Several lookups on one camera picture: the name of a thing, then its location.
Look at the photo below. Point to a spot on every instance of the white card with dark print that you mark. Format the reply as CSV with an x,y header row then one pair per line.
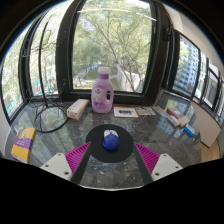
x,y
125,111

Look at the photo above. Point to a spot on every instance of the white and orange carton box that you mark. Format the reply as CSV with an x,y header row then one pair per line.
x,y
77,109

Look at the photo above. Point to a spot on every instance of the black-framed bay window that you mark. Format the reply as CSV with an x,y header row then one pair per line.
x,y
65,50

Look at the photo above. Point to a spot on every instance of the round black mouse pad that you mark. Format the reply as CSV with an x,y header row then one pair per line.
x,y
125,146

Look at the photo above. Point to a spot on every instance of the purple detergent bottle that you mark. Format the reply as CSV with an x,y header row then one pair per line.
x,y
102,95

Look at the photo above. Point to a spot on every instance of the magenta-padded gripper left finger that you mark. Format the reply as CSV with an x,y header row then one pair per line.
x,y
76,159

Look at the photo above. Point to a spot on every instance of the red book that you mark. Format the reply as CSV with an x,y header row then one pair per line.
x,y
175,113

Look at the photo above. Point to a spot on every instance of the blue and white computer mouse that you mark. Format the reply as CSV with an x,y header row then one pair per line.
x,y
111,142

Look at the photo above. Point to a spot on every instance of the beige book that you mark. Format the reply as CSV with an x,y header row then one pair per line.
x,y
184,121

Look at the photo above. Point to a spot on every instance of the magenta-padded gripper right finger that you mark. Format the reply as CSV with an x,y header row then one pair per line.
x,y
148,159

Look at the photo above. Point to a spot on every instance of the grey printed paper sheet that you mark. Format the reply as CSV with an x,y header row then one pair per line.
x,y
146,111

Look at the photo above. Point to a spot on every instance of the blue box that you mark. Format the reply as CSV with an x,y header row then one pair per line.
x,y
190,130

